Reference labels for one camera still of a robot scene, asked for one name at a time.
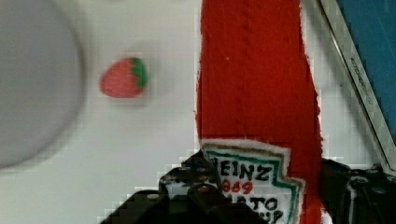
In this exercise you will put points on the black toaster oven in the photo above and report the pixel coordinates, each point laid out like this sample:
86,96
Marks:
363,36

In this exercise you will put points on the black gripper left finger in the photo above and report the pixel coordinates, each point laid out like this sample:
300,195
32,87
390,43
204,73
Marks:
188,194

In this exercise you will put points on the red plush ketchup bottle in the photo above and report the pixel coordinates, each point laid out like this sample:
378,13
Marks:
257,110

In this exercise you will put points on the round grey plate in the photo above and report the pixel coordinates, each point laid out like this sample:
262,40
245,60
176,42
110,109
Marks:
41,84

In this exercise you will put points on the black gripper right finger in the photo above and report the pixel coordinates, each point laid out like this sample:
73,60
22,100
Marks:
356,196

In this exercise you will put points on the pink plush strawberry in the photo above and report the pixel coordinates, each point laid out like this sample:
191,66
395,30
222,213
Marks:
124,79

